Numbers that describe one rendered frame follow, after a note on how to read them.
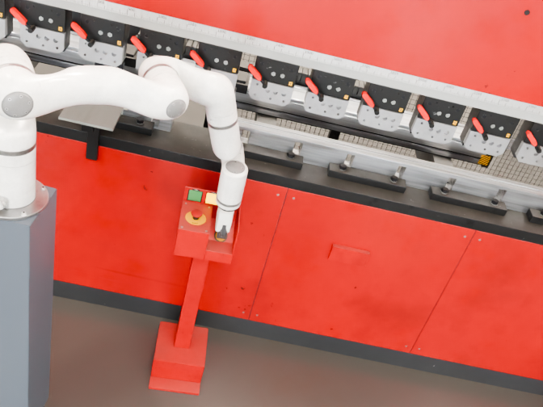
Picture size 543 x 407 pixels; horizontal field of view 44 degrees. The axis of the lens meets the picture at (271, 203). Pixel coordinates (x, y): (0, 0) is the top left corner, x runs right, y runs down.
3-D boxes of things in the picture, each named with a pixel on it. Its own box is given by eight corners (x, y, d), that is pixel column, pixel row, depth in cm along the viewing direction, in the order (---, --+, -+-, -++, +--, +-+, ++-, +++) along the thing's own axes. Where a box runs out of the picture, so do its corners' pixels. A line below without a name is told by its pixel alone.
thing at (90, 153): (77, 172, 235) (81, 120, 223) (90, 150, 247) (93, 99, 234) (89, 174, 236) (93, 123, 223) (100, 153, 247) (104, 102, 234)
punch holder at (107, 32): (77, 58, 233) (80, 13, 223) (85, 48, 239) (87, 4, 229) (120, 68, 234) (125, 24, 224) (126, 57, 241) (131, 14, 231)
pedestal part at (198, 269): (174, 346, 268) (195, 248, 236) (175, 335, 273) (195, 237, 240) (188, 349, 269) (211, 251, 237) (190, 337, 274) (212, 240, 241)
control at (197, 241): (173, 254, 231) (180, 215, 220) (178, 224, 243) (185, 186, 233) (230, 264, 234) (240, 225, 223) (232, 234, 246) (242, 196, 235)
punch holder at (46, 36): (19, 44, 231) (19, -2, 221) (28, 35, 238) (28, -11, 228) (63, 55, 232) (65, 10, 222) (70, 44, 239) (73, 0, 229)
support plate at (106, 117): (58, 119, 220) (58, 116, 220) (81, 82, 241) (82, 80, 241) (112, 131, 222) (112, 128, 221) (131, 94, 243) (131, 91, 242)
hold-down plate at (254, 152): (222, 152, 247) (223, 145, 246) (224, 144, 252) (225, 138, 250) (300, 170, 250) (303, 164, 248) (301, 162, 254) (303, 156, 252)
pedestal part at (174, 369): (148, 388, 265) (152, 370, 257) (157, 339, 284) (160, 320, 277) (198, 396, 267) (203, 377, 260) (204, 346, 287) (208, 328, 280)
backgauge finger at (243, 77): (211, 106, 250) (212, 94, 247) (220, 74, 270) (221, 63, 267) (242, 113, 251) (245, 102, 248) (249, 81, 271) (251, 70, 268)
